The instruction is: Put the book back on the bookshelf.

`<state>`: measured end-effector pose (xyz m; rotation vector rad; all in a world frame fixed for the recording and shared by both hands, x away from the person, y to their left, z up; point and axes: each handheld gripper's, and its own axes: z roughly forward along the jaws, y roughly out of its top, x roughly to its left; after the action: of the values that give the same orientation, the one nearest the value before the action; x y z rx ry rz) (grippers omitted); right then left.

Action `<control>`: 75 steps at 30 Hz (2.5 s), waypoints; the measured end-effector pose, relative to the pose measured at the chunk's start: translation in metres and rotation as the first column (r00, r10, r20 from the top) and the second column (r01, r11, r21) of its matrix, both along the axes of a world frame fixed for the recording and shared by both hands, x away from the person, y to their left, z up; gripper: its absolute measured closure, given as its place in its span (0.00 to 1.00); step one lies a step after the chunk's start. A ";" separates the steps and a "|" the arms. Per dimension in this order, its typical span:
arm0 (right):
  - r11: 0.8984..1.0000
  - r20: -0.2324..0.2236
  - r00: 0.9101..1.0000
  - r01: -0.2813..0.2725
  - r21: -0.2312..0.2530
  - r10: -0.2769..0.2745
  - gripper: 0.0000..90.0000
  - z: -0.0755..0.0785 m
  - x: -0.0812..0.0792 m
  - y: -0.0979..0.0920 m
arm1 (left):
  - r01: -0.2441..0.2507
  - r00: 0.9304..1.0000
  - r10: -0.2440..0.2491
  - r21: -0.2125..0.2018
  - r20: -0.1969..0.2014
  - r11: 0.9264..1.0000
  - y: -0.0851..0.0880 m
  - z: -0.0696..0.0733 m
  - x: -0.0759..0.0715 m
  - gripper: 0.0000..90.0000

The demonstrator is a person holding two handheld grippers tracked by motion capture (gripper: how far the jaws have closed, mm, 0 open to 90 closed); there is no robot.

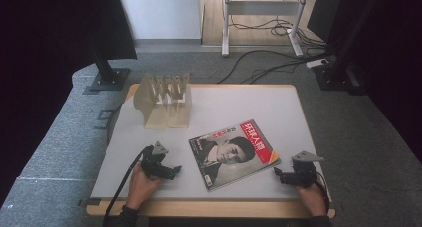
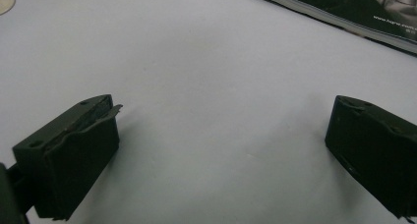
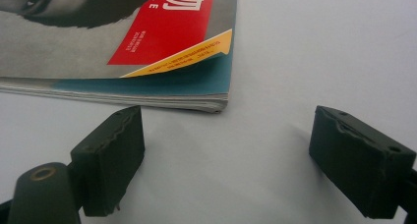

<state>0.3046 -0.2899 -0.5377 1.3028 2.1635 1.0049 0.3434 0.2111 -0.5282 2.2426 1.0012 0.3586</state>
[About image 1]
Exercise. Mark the person's right hand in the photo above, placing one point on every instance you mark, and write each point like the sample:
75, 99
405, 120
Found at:
312, 198

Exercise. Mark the person's left hand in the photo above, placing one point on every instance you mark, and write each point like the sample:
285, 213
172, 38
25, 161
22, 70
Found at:
142, 188

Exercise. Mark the white metal desk frame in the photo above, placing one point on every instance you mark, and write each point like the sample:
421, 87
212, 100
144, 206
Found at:
262, 8

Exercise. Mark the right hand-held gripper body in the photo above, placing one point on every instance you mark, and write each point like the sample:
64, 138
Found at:
303, 172

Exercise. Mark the black stand with base plate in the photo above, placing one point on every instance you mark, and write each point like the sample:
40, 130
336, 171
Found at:
109, 77
333, 76

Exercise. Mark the magazine with portrait cover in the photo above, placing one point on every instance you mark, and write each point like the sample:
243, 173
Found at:
232, 154

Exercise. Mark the black curtain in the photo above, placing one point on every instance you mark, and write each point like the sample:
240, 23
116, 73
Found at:
66, 21

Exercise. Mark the translucent file rack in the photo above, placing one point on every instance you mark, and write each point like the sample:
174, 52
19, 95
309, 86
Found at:
166, 104

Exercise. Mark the white power strip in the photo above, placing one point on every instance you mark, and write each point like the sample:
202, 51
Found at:
316, 63

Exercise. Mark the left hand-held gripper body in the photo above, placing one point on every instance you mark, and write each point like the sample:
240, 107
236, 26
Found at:
153, 162

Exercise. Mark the light grey table mat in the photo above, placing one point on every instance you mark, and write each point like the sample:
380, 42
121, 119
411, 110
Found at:
232, 107

